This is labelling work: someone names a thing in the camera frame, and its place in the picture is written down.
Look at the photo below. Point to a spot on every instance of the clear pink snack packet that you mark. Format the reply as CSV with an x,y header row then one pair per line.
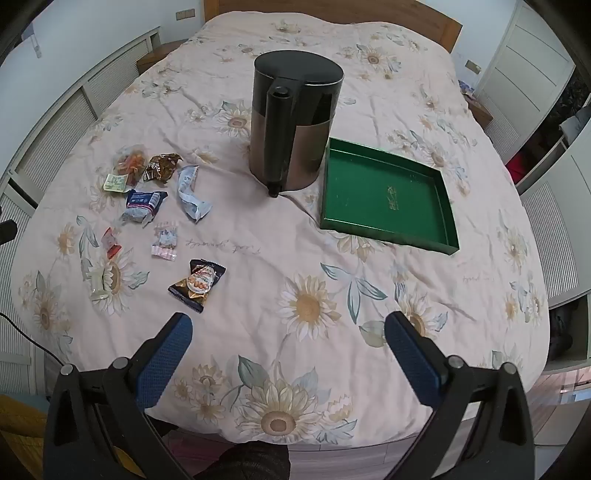
x,y
165,240

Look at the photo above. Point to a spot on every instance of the wall switch plate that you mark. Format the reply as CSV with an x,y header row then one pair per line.
x,y
186,14

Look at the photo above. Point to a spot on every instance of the small red snack packet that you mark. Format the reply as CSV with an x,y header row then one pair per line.
x,y
110,240

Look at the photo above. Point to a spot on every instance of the clear plastic snack packet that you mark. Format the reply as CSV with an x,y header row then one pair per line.
x,y
99,281

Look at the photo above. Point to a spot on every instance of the wooden headboard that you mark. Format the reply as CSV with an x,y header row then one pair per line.
x,y
443,27

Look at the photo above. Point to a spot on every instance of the wooden nightstand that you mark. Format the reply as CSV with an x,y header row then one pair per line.
x,y
480,113
157,55

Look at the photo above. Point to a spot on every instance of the wall socket plate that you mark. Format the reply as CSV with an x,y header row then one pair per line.
x,y
473,66

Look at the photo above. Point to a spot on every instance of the red cloth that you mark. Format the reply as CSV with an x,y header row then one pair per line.
x,y
517,165

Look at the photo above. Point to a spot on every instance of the orange clear snack packet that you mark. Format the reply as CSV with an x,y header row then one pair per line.
x,y
131,164

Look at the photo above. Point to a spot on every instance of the white slatted cabinet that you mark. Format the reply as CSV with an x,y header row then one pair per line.
x,y
55,124

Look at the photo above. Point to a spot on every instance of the green cardboard tray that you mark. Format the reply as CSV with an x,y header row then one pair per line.
x,y
383,194

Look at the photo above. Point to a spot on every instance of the brown candy packet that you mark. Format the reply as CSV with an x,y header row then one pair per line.
x,y
161,167

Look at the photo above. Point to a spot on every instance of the black and bronze electric kettle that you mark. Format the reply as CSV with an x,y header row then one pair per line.
x,y
295,115

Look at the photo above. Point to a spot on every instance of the white wardrobe door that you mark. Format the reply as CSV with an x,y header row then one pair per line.
x,y
526,60

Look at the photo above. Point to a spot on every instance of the black chocolate snack packet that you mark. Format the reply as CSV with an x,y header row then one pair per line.
x,y
197,284

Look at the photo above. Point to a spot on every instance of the dark blue snack packet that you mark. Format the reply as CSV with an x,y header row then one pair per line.
x,y
143,201

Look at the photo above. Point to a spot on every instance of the floral pink blanket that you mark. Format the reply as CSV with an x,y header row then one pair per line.
x,y
277,258

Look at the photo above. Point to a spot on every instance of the mustard yellow cloth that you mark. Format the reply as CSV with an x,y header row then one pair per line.
x,y
18,415

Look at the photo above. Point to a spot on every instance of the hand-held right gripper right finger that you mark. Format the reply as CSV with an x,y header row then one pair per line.
x,y
411,360

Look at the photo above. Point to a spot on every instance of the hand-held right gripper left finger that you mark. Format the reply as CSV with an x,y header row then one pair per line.
x,y
166,355

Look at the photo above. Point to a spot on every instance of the person's dark trouser leg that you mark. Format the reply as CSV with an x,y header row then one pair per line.
x,y
244,461

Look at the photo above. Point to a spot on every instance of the small green white packet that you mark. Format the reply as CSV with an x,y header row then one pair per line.
x,y
115,182

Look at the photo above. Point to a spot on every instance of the light blue snack wrapper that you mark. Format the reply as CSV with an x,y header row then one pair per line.
x,y
187,189

